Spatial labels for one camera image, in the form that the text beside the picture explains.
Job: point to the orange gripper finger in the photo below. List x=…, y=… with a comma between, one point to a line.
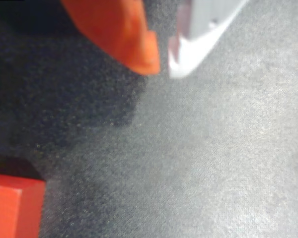
x=119, y=32

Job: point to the red cube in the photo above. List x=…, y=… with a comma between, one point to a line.
x=5, y=210

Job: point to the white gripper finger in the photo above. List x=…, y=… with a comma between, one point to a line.
x=201, y=24

